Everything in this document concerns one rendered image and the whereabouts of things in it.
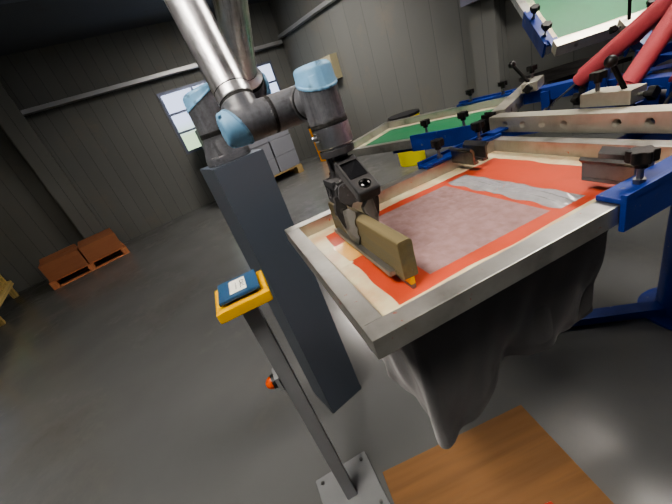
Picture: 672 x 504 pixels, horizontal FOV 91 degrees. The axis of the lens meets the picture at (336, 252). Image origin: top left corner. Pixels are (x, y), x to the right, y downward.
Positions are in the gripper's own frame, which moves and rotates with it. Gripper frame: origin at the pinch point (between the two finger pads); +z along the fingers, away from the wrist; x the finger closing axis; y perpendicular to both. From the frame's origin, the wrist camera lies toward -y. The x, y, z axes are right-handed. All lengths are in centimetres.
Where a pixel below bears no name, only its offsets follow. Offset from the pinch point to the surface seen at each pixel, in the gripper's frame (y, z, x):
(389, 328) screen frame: -27.4, 2.1, 10.3
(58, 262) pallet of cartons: 491, 58, 288
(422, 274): -14.9, 5.3, -3.3
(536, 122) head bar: 16, -3, -68
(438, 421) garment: -19.8, 37.4, 3.5
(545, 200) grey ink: -12.7, 4.2, -36.8
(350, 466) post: 24, 99, 26
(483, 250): -17.1, 5.1, -15.9
